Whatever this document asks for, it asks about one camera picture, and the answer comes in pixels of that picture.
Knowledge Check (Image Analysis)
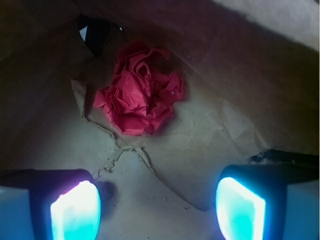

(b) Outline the red paper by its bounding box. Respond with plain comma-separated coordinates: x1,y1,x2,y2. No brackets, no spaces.
93,40,185,136

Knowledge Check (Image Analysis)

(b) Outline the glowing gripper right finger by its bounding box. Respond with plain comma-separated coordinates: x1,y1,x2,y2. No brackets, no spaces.
215,164,320,240

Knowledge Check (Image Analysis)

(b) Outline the brown paper bag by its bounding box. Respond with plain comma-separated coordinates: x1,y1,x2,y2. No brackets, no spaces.
0,0,320,240

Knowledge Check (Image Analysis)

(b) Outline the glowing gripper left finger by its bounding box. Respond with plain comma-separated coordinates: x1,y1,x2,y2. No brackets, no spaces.
0,169,101,240

